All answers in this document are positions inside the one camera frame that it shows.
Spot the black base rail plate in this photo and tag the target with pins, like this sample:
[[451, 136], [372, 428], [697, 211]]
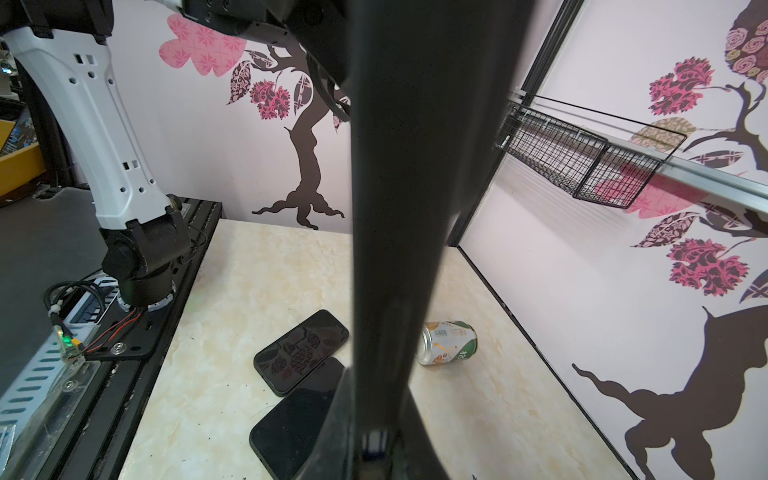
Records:
[[98, 435]]

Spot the crushed green drink can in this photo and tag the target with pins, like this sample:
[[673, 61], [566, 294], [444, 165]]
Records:
[[445, 342]]

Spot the black wire basket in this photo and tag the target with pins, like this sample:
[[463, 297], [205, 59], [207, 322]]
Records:
[[588, 165]]

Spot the black phone case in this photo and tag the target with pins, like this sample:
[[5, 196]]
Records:
[[286, 436]]

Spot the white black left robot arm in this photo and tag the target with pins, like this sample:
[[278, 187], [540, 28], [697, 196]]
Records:
[[287, 57]]

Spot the black smartphone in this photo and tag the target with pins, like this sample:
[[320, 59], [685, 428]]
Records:
[[288, 360]]

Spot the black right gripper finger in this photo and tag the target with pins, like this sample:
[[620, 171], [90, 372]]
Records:
[[429, 81]]

